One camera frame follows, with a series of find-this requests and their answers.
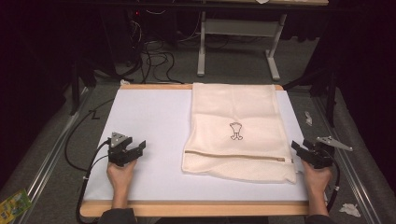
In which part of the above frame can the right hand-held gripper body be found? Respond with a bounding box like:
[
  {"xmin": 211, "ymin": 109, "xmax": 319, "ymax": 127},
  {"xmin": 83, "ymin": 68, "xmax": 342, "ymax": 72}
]
[{"xmin": 306, "ymin": 135, "xmax": 355, "ymax": 170}]

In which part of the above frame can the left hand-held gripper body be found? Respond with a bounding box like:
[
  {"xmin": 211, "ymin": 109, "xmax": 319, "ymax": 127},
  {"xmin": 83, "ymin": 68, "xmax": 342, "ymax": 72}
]
[{"xmin": 106, "ymin": 132, "xmax": 138, "ymax": 168}]

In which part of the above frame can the cream mesh laundry bag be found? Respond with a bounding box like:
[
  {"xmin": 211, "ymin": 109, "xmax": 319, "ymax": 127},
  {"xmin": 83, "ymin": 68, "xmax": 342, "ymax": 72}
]
[{"xmin": 181, "ymin": 81, "xmax": 298, "ymax": 185}]

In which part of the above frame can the person's left hand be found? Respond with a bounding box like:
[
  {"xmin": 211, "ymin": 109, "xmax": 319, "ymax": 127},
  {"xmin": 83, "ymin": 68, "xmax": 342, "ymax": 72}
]
[{"xmin": 106, "ymin": 159, "xmax": 138, "ymax": 200}]

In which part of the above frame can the person's right hand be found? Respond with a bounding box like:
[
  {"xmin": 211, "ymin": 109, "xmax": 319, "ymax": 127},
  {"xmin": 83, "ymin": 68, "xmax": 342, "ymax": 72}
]
[{"xmin": 301, "ymin": 160, "xmax": 333, "ymax": 196}]

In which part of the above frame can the white table mat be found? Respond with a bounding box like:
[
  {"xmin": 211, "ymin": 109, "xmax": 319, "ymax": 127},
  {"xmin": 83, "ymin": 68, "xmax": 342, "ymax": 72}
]
[{"xmin": 82, "ymin": 88, "xmax": 310, "ymax": 203}]

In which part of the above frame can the black stand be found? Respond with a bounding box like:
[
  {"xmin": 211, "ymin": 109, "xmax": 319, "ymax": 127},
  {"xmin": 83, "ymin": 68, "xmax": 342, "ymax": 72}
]
[
  {"xmin": 68, "ymin": 59, "xmax": 97, "ymax": 117},
  {"xmin": 283, "ymin": 66, "xmax": 339, "ymax": 129}
]

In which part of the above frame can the crumpled white tissue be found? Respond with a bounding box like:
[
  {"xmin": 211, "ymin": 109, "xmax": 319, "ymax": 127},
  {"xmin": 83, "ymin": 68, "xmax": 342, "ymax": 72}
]
[{"xmin": 338, "ymin": 203, "xmax": 362, "ymax": 218}]

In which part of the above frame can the wooden table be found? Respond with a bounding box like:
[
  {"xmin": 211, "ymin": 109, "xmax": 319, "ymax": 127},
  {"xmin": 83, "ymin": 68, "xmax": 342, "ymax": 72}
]
[{"xmin": 79, "ymin": 83, "xmax": 310, "ymax": 218}]

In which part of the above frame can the green snack packet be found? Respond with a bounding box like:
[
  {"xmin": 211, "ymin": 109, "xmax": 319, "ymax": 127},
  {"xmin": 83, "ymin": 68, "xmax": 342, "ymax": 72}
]
[{"xmin": 0, "ymin": 189, "xmax": 34, "ymax": 224}]

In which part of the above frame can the metal floor rail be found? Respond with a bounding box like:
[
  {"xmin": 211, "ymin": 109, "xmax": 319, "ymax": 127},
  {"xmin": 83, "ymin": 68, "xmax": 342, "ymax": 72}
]
[
  {"xmin": 312, "ymin": 96, "xmax": 387, "ymax": 224},
  {"xmin": 14, "ymin": 87, "xmax": 93, "ymax": 224}
]

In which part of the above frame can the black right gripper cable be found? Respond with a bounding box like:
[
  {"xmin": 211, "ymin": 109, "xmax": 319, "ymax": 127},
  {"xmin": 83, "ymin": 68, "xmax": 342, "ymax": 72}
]
[{"xmin": 325, "ymin": 150, "xmax": 342, "ymax": 214}]

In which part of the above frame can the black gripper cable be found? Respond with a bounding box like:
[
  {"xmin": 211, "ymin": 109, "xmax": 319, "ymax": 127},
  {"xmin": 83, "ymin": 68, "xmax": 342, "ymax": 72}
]
[
  {"xmin": 75, "ymin": 139, "xmax": 112, "ymax": 224},
  {"xmin": 325, "ymin": 150, "xmax": 342, "ymax": 214}
]

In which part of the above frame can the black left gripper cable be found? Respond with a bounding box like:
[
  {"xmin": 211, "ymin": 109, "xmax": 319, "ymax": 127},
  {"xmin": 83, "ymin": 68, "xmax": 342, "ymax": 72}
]
[{"xmin": 75, "ymin": 139, "xmax": 112, "ymax": 224}]

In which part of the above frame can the black floor cable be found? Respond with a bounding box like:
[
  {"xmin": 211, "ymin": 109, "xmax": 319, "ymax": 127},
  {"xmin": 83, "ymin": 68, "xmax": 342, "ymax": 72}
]
[{"xmin": 64, "ymin": 98, "xmax": 116, "ymax": 173}]

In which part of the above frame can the tangle of black cables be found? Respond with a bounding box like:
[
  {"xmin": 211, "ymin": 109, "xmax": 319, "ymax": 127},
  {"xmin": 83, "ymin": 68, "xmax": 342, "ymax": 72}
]
[{"xmin": 125, "ymin": 18, "xmax": 185, "ymax": 85}]

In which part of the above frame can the white desk frame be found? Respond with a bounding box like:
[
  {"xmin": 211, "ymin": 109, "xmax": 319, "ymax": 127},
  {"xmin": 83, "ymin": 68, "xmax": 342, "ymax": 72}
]
[{"xmin": 196, "ymin": 0, "xmax": 330, "ymax": 82}]

